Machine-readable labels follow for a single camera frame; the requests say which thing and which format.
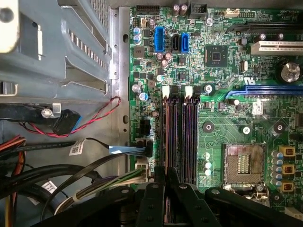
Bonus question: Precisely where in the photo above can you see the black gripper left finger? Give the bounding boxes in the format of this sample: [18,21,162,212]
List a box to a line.
[30,166,166,227]

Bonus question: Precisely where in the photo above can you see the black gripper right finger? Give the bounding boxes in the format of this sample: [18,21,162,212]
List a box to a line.
[168,167,303,227]

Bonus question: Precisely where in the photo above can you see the CPU socket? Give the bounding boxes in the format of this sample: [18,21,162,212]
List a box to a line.
[223,143,267,190]

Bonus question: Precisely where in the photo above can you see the green motherboard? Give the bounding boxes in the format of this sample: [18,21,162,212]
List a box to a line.
[129,6,303,216]

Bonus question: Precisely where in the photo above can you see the black open PC case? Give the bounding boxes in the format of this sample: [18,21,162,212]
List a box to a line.
[0,0,303,227]

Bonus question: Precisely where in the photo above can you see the blue expansion slot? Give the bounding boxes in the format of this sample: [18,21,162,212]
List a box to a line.
[225,85,303,99]

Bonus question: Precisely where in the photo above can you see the silver coin cell battery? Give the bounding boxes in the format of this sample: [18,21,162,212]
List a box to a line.
[280,60,303,83]

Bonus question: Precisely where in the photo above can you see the grey disk bay cage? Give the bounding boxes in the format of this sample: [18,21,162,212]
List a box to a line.
[0,0,112,105]

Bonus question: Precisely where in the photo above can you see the white expansion slot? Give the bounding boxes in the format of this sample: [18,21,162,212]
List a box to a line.
[250,40,303,56]

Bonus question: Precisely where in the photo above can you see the black expansion slot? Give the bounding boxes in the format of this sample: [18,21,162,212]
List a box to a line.
[224,20,303,34]

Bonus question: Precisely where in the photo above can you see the white green purple wires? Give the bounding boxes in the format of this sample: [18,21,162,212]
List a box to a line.
[53,160,152,215]

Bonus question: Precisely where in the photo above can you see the blue flat SATA cable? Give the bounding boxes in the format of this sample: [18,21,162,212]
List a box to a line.
[108,141,153,158]

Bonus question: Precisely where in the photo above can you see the thin red black wire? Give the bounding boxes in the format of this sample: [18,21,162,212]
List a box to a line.
[18,96,122,138]

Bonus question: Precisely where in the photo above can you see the thick black cable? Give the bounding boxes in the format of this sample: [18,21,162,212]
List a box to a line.
[0,163,102,197]

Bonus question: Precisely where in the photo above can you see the black cable white label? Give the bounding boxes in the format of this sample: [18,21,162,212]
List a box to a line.
[0,138,112,161]

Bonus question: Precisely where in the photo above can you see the orange red wire bundle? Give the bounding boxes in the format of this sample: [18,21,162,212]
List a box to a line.
[0,135,27,227]

